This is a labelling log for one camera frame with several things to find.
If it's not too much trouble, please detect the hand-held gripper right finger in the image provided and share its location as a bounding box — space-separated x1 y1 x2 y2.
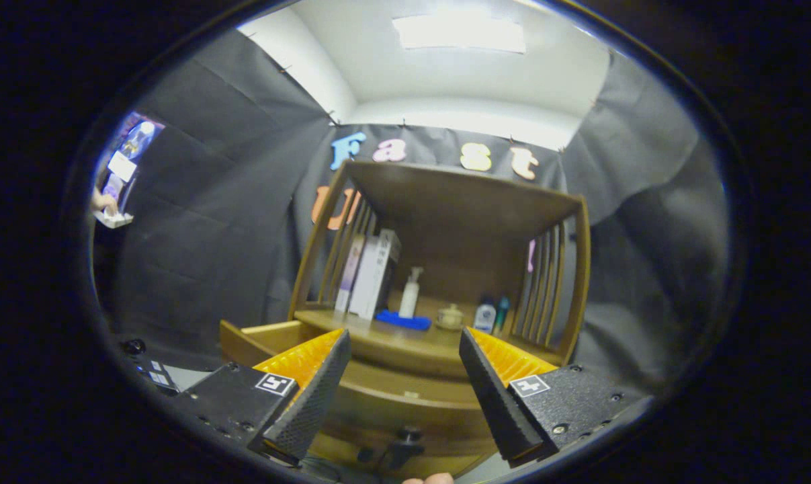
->
458 327 653 469

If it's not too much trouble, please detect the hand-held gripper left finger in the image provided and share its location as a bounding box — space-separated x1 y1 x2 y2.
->
173 328 352 468

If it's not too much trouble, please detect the wooden drawer with black knob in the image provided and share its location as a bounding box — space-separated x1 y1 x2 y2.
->
218 319 507 479

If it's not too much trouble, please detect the wooden countertop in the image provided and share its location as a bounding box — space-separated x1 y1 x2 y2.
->
294 292 567 377

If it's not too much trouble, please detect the wooden cabinet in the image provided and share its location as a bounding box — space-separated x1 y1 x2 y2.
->
288 159 591 478

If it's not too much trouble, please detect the white lotion bottle blue cap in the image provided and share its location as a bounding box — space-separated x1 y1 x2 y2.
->
473 298 497 335

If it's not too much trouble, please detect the beige ceramic lidded cup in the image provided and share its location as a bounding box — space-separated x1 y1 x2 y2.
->
435 303 465 331

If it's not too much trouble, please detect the blue folded cloth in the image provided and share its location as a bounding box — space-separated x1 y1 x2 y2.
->
375 309 433 331

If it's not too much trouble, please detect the thin purple book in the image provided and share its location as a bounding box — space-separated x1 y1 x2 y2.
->
334 233 367 314

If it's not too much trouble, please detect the white spray bottle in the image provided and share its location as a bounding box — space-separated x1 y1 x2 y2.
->
398 266 424 319

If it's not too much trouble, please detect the thick white book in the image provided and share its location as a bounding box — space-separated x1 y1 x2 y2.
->
349 229 402 321

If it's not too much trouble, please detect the black device with stickers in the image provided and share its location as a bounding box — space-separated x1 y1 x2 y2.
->
136 360 181 395

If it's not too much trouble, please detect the black backdrop cloth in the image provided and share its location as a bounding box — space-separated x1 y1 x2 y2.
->
93 30 732 397

